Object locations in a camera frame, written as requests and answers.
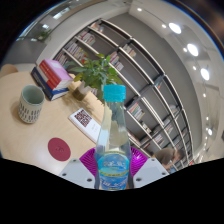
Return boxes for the flat round red coaster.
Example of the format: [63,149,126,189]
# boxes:
[47,137,72,162]

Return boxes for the green potted plant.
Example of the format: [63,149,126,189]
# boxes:
[63,53,124,102]

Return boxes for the grey shelf unit with books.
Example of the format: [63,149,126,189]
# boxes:
[53,18,196,168]

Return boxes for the patterned ceramic cup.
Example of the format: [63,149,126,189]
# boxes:
[17,84,46,125]

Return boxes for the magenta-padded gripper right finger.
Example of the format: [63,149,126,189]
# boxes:
[128,145,170,189]

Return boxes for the red book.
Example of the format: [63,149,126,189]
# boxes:
[35,61,73,92]

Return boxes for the dark blue book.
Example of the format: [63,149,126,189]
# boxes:
[30,66,69,102]

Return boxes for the clear bottle with blue cap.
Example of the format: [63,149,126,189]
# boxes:
[94,84,133,191]

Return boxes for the curved-back wooden chair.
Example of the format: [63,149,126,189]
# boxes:
[0,64,19,80]

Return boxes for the small potted plant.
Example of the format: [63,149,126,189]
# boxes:
[36,29,53,43]

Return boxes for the pink book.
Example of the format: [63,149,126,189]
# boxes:
[43,58,74,83]

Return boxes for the round ceiling lights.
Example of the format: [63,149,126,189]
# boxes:
[136,6,214,138]

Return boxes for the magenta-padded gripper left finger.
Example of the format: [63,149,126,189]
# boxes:
[58,147,101,190]

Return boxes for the white booklet with square pattern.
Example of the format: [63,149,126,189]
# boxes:
[68,107,103,144]

